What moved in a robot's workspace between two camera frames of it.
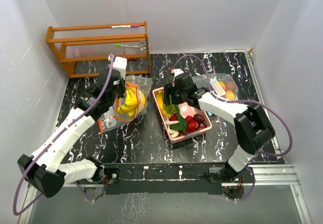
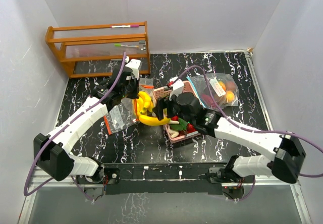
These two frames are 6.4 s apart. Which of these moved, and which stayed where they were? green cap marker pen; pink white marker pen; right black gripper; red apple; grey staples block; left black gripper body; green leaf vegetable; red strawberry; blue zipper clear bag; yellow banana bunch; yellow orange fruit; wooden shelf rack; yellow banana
Moved: right black gripper; yellow banana bunch; yellow banana; left black gripper body
Stayed: grey staples block; red strawberry; red apple; wooden shelf rack; green leaf vegetable; blue zipper clear bag; green cap marker pen; pink white marker pen; yellow orange fruit
